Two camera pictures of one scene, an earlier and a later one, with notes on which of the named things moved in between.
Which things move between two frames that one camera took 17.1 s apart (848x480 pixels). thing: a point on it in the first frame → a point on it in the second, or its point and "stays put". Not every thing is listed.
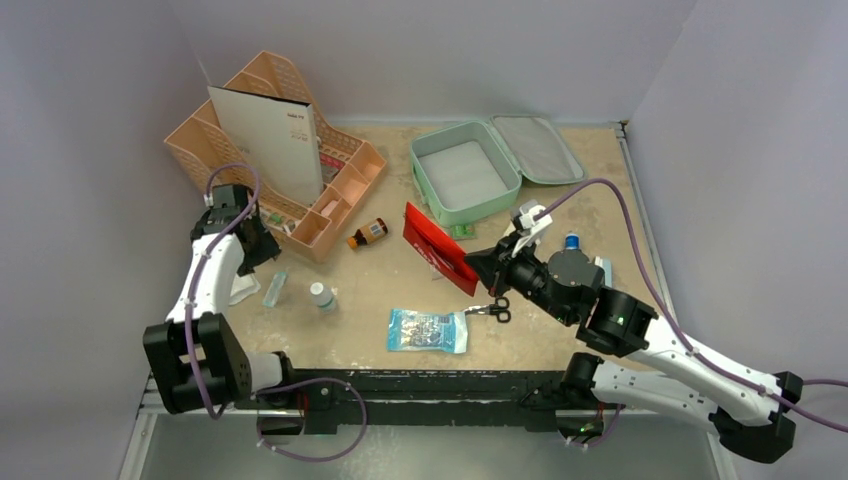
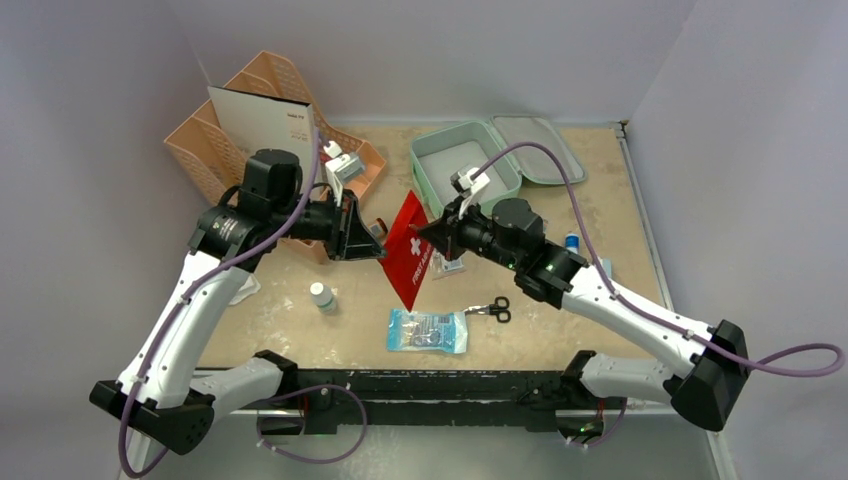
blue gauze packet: (419, 330) stays put
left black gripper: (266, 250) → (348, 238)
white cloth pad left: (242, 287) stays put
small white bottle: (323, 297) stays put
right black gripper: (502, 257) → (454, 225)
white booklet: (277, 136) stays put
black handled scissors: (498, 308) stays put
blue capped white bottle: (572, 241) stays put
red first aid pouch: (439, 250) → (408, 253)
